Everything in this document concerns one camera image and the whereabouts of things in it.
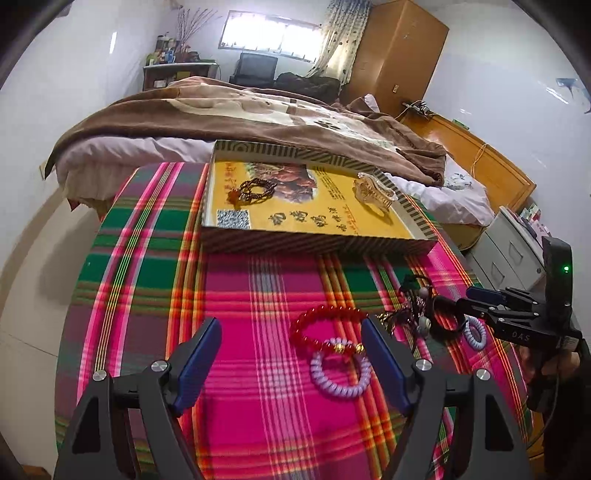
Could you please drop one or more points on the window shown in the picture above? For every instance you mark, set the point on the window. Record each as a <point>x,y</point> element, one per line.
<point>268,34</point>

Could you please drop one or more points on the clear hair claw clip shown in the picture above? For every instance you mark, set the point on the clear hair claw clip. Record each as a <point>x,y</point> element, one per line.
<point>374,191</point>

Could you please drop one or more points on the group of bottles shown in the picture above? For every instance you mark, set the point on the group of bottles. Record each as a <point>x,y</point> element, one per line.
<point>166,53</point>

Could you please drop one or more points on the black television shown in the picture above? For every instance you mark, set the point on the black television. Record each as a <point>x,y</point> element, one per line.
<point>254,69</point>

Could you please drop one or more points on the dried branches in vase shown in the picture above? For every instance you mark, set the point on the dried branches in vase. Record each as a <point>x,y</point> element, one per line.
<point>191,25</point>

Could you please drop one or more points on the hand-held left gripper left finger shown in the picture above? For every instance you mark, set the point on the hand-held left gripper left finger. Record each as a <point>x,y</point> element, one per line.
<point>201,360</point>

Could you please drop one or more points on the brown plush blanket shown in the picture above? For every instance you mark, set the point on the brown plush blanket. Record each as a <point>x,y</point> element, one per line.
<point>184,115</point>

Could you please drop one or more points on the black wrist band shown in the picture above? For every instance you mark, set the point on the black wrist band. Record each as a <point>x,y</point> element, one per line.
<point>450,328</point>

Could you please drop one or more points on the person's right hand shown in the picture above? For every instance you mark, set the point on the person's right hand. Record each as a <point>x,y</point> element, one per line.
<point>561,367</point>

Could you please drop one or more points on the white pillow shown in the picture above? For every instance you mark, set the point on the white pillow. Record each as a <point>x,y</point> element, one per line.
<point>371,102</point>

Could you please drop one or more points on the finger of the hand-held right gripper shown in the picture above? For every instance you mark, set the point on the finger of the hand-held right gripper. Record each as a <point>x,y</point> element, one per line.
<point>485,293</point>
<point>466,308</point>

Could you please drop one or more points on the plaid tablecloth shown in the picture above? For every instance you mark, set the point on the plaid tablecloth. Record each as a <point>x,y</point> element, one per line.
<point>258,369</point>

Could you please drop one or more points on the white floral bed sheet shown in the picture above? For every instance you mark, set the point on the white floral bed sheet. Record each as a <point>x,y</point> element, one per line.
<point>461,198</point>

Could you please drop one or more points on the wooden headboard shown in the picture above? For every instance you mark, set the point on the wooden headboard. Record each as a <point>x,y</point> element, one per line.
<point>489,161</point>

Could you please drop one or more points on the blue wall sticker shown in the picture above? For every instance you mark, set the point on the blue wall sticker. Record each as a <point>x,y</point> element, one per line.
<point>575,92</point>

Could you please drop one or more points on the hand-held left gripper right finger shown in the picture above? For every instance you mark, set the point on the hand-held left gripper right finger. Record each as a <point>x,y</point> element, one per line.
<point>383,360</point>

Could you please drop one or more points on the patterned curtain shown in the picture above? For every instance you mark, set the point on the patterned curtain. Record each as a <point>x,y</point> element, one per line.
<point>337,37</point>

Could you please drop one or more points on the wooden wardrobe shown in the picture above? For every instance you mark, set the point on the wooden wardrobe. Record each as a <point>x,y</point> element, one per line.
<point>397,50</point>

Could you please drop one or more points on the grey drawer cabinet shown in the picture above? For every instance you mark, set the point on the grey drawer cabinet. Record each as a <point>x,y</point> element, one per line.
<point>503,254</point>

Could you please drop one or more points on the power strip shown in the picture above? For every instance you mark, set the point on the power strip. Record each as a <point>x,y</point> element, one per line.
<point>418,108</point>

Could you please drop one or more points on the dark bag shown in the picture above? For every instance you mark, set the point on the dark bag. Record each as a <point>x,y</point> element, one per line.
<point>309,85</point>

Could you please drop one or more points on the person's right forearm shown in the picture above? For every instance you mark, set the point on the person's right forearm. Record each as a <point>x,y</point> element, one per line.
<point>572,424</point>

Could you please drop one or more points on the wooden shelf unit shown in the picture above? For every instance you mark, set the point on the wooden shelf unit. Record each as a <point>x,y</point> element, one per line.
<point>159,76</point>

